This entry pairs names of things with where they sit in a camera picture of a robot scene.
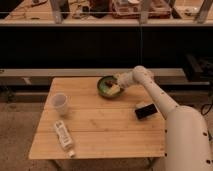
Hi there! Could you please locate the translucent plastic cup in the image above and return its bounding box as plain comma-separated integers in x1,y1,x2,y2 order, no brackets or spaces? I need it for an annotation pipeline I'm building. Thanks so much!
50,93,68,116

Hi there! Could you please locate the long workbench shelf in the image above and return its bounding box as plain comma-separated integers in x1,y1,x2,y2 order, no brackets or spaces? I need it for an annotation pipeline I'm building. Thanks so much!
0,0,213,86

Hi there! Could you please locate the wooden folding table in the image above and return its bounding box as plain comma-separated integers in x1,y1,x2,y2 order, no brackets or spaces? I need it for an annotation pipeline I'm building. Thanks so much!
28,76,168,171

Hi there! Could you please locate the white plastic bottle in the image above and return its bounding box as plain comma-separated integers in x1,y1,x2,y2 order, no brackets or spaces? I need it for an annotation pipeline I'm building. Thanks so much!
54,120,75,158

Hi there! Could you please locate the black rectangular box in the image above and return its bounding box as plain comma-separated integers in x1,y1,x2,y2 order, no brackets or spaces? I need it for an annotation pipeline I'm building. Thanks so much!
135,104,157,120

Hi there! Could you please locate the red tray on shelf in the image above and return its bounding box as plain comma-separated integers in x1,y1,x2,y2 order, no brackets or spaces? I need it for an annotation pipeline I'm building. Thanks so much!
111,0,171,19

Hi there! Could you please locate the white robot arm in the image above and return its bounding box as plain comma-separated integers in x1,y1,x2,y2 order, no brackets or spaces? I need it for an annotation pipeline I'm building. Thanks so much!
114,65,213,171

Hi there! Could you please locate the dark box right background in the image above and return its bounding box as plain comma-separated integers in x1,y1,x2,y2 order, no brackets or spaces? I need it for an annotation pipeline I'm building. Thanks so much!
183,54,213,82

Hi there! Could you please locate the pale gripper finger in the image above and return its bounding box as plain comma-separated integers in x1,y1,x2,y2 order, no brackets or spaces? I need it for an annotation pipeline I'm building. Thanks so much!
107,84,120,94

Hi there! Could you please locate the green ceramic bowl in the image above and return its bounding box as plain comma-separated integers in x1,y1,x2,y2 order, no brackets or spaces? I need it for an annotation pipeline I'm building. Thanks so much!
97,76,124,99

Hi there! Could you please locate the brown food in bowl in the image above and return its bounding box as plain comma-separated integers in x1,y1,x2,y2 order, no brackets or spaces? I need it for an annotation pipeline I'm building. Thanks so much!
105,80,117,88

